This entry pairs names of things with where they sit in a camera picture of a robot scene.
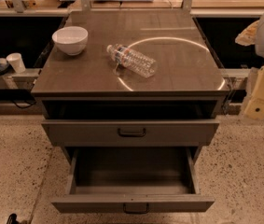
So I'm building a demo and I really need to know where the black object at floor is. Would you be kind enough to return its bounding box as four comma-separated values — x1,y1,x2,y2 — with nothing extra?
7,214,19,224

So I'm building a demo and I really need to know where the white ceramic bowl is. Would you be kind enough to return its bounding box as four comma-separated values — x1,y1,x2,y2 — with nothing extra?
52,26,88,55

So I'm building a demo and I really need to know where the white paper cup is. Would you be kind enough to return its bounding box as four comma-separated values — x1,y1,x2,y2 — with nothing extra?
7,53,26,73

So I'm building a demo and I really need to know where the grey top drawer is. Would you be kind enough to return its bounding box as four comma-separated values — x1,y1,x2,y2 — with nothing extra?
42,119,219,147

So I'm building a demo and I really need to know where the black floor cable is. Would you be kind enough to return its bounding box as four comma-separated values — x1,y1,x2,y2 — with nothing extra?
0,99,37,110

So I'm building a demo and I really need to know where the grey drawer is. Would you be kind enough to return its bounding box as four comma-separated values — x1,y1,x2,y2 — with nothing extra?
51,147,215,215
42,119,219,147

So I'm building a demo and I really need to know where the clear plastic water bottle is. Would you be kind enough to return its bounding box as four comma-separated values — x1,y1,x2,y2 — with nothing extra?
106,44,157,78

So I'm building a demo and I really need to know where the grey drawer cabinet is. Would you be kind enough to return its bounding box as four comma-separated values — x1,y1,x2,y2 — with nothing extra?
31,8,231,165

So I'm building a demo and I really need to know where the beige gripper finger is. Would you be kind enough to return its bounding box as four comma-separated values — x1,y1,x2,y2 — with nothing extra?
235,21,259,46

